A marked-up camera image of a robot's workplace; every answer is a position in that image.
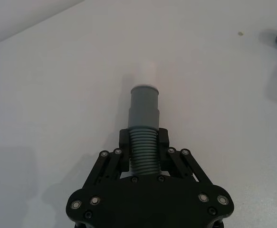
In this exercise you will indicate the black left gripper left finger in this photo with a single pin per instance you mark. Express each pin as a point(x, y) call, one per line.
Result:
point(112, 166)

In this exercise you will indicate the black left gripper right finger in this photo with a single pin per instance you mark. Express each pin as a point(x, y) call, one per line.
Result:
point(176, 164)

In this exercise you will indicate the grey threaded bottle stopper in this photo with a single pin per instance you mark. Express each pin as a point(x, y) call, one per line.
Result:
point(144, 111)

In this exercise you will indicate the white table cloth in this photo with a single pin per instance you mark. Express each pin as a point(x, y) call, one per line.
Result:
point(57, 107)

